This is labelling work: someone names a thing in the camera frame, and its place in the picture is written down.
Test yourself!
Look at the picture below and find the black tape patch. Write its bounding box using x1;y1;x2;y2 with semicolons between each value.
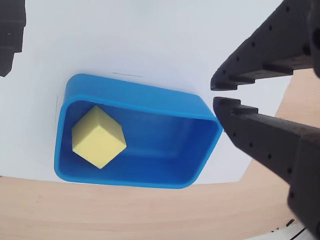
0;0;27;78

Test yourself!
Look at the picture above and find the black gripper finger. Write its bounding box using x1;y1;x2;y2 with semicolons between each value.
210;0;320;92
213;97;320;240

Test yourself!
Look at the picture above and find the blue rectangular bin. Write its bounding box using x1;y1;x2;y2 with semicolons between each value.
53;73;224;190

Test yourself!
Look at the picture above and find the yellow cube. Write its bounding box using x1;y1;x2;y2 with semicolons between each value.
71;104;128;170

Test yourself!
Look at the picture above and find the white board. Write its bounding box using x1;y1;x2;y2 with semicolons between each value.
0;0;294;186

